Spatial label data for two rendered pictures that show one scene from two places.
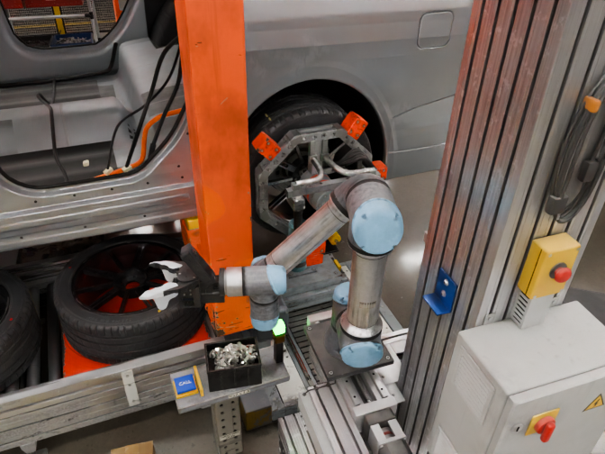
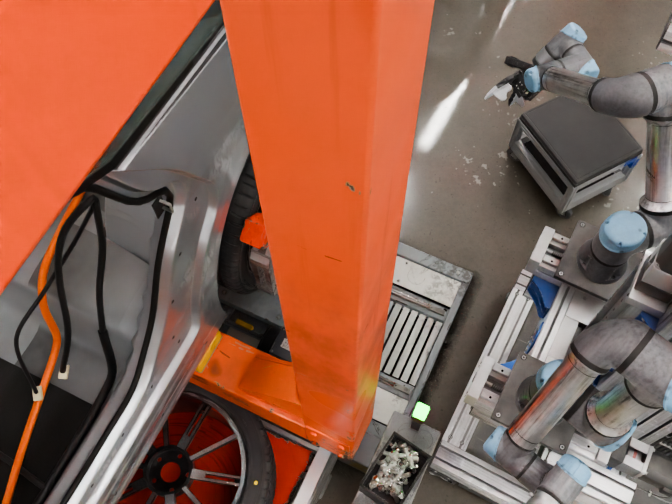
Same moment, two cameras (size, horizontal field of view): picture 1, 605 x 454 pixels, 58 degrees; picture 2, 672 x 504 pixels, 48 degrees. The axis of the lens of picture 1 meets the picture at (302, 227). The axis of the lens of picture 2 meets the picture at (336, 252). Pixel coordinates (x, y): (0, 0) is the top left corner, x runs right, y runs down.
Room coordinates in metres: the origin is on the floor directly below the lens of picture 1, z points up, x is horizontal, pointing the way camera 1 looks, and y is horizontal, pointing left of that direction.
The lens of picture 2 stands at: (1.16, 0.63, 2.93)
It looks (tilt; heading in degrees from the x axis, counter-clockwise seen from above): 64 degrees down; 319
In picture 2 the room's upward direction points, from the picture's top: 1 degrees counter-clockwise
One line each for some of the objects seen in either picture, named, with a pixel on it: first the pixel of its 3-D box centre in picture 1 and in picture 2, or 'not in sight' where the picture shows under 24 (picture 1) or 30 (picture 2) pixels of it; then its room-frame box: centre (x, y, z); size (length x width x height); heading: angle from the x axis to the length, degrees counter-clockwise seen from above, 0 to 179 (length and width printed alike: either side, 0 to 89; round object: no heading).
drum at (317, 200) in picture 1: (320, 191); not in sight; (2.04, -0.07, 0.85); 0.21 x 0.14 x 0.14; 23
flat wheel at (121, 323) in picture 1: (134, 294); (173, 474); (1.84, 0.77, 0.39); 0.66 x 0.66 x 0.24
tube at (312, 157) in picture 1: (304, 164); not in sight; (1.96, 0.00, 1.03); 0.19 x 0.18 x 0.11; 23
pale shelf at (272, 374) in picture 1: (230, 377); (391, 482); (1.34, 0.26, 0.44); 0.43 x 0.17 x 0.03; 113
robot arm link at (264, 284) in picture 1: (264, 281); (564, 482); (1.03, 0.09, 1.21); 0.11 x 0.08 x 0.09; 96
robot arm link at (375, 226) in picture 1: (365, 283); (628, 398); (1.06, -0.17, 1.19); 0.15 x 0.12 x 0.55; 6
